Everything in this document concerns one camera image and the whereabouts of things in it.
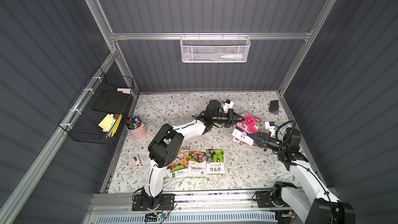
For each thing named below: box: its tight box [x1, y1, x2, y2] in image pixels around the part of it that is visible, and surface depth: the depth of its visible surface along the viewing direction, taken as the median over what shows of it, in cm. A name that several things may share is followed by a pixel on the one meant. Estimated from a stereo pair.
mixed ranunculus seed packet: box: [169, 146, 190, 178], surface depth 87 cm
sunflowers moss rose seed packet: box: [187, 150, 207, 178], surface depth 86 cm
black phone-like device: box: [268, 100, 279, 115], surface depth 110 cm
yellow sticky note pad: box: [97, 113, 115, 132], surface depth 70 cm
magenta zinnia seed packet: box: [231, 114, 261, 146], surface depth 80 cm
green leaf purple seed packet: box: [205, 148, 225, 175], surface depth 88 cm
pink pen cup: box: [125, 115, 148, 140], surface depth 91 cm
